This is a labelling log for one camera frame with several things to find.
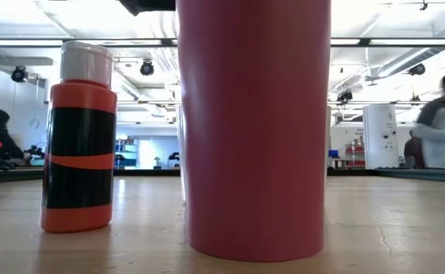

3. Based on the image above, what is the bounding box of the black ceiling camera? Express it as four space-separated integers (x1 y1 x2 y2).
335 89 354 104
139 59 155 76
407 62 427 76

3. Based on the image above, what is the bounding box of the black aluminium table frame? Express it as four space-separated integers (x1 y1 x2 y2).
0 167 445 184

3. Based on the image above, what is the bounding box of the coral red paint bottle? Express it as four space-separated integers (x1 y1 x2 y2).
40 40 118 234

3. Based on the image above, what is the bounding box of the pink plastic cup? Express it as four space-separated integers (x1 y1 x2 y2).
175 0 332 263

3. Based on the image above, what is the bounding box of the black overhead frame bar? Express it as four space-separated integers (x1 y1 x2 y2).
0 37 445 48

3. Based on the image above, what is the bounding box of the red shelf unit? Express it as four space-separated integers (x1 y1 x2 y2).
345 142 366 168

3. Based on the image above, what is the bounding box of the white round pillar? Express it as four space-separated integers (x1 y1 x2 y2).
362 104 400 170

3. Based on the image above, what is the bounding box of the blue shelf unit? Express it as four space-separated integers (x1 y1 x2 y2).
115 139 139 168

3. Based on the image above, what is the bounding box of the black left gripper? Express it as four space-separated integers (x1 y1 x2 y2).
117 0 176 17

